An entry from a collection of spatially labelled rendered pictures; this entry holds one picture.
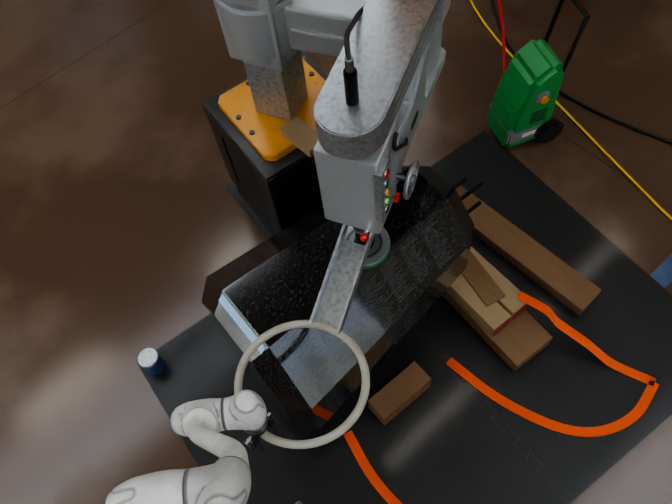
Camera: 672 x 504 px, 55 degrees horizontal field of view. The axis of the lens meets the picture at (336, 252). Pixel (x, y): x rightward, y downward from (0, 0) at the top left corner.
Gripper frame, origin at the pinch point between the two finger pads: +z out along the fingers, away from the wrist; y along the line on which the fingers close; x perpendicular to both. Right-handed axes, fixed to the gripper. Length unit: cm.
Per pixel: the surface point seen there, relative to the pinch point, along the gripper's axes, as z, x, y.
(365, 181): -65, 7, 74
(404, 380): 65, -18, 70
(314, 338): 6.0, 11.0, 43.7
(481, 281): 53, -23, 131
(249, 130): -3, 98, 109
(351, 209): -45, 13, 74
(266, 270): -2, 43, 54
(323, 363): 14.1, 4.1, 39.6
